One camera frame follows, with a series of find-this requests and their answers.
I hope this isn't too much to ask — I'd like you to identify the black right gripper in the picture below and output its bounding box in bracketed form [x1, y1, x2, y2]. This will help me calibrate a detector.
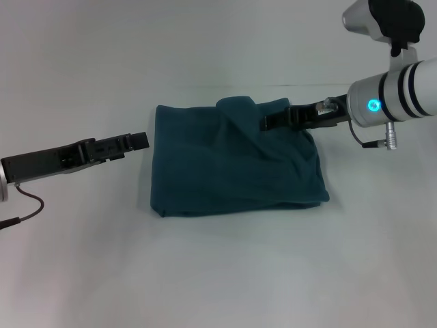
[259, 92, 352, 133]

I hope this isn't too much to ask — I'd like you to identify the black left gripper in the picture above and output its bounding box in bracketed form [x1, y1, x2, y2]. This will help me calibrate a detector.
[0, 131, 151, 184]

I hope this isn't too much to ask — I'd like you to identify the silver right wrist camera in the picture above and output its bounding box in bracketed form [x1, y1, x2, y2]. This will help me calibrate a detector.
[342, 0, 426, 57]

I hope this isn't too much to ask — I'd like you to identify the dark cable with connector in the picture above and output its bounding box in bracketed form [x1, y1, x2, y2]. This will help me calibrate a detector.
[0, 183, 46, 230]
[347, 118, 399, 152]

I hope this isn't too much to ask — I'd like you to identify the teal blue t-shirt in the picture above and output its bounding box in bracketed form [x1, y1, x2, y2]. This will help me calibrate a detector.
[149, 95, 330, 218]

